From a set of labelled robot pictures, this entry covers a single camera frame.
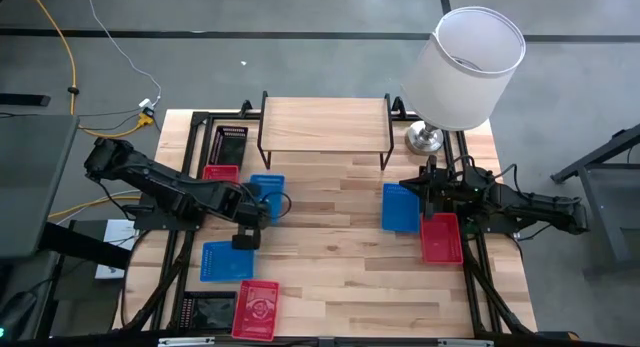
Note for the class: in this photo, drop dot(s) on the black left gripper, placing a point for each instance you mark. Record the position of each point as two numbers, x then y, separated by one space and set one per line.
246 239

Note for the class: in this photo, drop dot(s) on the silver frame bracket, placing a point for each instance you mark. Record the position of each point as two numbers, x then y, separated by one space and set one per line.
465 342
187 341

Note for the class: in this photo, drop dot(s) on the black plastic basket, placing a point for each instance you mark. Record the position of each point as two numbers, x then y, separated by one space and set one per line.
212 312
231 149

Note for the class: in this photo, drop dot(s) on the black metal side table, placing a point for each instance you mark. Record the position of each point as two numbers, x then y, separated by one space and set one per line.
607 197

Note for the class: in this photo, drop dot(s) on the black metal rig frame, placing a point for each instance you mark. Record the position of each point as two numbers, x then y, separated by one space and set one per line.
390 343

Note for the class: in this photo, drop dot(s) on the table lamp white shade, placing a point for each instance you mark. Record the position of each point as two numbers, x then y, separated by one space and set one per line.
460 82

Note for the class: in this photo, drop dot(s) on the wooden shelf black metal legs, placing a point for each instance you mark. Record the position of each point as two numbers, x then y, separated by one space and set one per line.
325 124

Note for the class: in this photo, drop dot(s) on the red plastic basket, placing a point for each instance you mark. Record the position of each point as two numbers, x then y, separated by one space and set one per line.
442 239
255 312
220 173

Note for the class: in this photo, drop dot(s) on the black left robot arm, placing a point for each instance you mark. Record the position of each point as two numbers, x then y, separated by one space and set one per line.
165 189

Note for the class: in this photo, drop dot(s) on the white power plug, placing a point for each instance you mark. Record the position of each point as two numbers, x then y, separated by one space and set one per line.
147 105

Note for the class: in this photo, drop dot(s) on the white paper sheet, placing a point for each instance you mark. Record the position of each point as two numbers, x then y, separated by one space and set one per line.
117 234

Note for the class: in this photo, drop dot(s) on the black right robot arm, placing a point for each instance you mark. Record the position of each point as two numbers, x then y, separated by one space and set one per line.
530 204

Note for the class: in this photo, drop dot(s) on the blue plastic basket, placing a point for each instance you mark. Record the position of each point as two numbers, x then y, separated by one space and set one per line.
267 184
400 212
225 262

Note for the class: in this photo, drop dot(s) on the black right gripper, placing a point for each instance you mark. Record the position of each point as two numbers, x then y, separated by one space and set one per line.
440 189

